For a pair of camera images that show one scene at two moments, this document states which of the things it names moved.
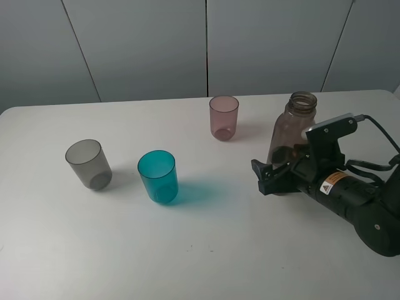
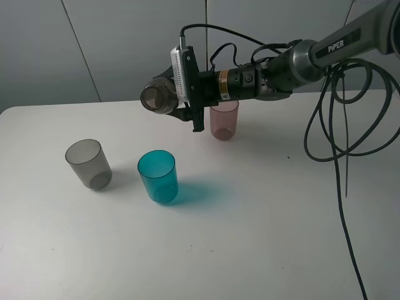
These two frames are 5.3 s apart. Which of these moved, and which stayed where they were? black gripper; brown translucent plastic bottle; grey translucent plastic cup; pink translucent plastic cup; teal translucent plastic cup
Moved: black gripper; brown translucent plastic bottle
Stayed: grey translucent plastic cup; teal translucent plastic cup; pink translucent plastic cup
